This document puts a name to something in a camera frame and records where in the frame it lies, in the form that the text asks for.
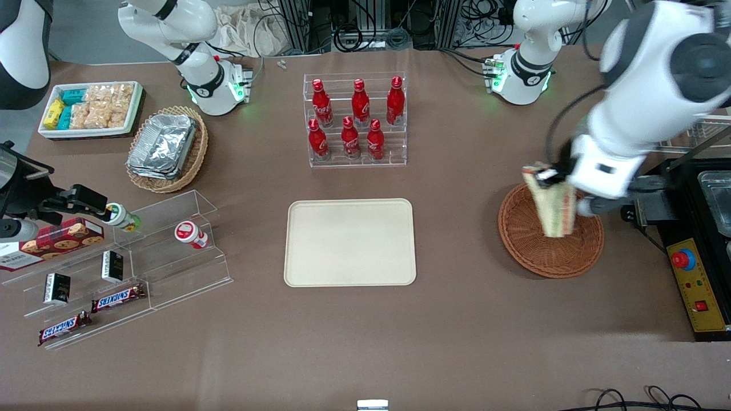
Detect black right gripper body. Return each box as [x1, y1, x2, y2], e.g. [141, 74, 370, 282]
[0, 143, 58, 221]

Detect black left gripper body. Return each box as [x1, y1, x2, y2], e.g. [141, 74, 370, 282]
[555, 140, 576, 179]

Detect triangular sandwich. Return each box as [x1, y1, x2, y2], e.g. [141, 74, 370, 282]
[522, 164, 577, 238]

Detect brown round wicker basket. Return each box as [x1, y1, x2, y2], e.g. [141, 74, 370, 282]
[498, 182, 605, 279]

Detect light oval wicker basket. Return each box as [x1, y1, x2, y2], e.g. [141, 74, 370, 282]
[126, 106, 209, 194]

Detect beige plastic serving tray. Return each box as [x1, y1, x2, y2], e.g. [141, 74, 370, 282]
[284, 198, 417, 287]

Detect red tartan cookie box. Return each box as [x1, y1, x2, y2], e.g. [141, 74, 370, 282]
[0, 217, 106, 272]

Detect white bottle with green label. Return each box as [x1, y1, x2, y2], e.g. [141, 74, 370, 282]
[105, 203, 141, 233]

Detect small black box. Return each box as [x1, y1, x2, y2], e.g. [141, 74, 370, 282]
[102, 251, 124, 284]
[44, 273, 71, 305]

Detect yellow snack packet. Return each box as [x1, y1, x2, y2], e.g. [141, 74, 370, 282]
[43, 99, 66, 130]

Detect clear rice cracker packet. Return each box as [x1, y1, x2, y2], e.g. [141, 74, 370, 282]
[69, 103, 92, 130]
[86, 102, 113, 130]
[112, 83, 135, 115]
[83, 84, 115, 104]

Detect stack of foil trays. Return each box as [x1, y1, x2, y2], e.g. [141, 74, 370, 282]
[127, 114, 198, 181]

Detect grey metal box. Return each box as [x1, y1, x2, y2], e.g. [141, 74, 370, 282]
[630, 176, 676, 227]

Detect Snickers chocolate bar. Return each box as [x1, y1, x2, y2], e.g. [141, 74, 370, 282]
[38, 311, 92, 347]
[91, 284, 146, 313]

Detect white bottle with red cap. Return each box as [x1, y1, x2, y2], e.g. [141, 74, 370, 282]
[174, 221, 209, 249]

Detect white rectangular snack bin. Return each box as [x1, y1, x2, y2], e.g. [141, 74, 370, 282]
[38, 81, 144, 140]

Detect clear acrylic stepped shelf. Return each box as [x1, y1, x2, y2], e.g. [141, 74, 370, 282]
[0, 190, 234, 350]

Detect black equipment base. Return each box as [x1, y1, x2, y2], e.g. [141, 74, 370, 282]
[656, 159, 731, 343]

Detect clear plastic container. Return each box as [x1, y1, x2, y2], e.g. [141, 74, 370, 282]
[698, 171, 731, 237]

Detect red cola bottle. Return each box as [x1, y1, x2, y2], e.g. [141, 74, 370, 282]
[308, 119, 330, 160]
[367, 119, 385, 160]
[311, 79, 334, 128]
[341, 116, 362, 160]
[387, 76, 405, 126]
[351, 79, 370, 127]

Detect yellow emergency stop control box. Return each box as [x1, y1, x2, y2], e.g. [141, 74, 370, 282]
[666, 237, 731, 333]

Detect clear acrylic bottle rack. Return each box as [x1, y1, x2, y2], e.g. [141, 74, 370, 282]
[303, 72, 408, 168]

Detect crumpled beige cloth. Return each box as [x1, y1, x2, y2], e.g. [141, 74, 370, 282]
[214, 6, 298, 58]

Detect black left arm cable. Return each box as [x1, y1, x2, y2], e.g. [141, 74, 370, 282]
[545, 84, 607, 166]

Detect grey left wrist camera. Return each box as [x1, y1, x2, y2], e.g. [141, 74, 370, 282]
[576, 196, 609, 217]

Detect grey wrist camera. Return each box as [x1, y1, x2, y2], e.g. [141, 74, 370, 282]
[0, 219, 39, 241]
[576, 196, 609, 217]

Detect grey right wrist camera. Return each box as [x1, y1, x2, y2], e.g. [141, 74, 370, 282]
[0, 219, 39, 241]

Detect black left base cables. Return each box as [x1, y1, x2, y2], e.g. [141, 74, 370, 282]
[439, 47, 499, 78]

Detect white wire rack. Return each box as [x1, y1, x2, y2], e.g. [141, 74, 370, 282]
[657, 113, 731, 154]

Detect black floor cables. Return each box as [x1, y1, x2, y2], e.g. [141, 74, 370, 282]
[571, 385, 731, 411]

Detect coiled black background cables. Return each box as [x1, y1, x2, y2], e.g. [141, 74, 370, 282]
[334, 23, 364, 52]

